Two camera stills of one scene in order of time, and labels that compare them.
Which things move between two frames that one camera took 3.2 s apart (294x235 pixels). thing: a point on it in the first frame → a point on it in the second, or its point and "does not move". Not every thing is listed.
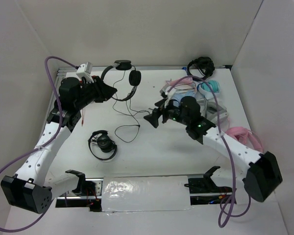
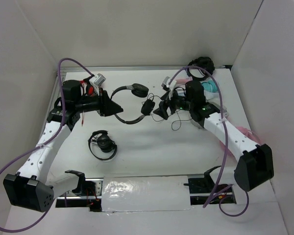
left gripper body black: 86,92 → 94,103
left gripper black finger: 101,92 → 110,107
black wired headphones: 134,76 → 137,90
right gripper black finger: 153,118 → 162,110
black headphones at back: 205,64 does not move
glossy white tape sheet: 145,193 does not move
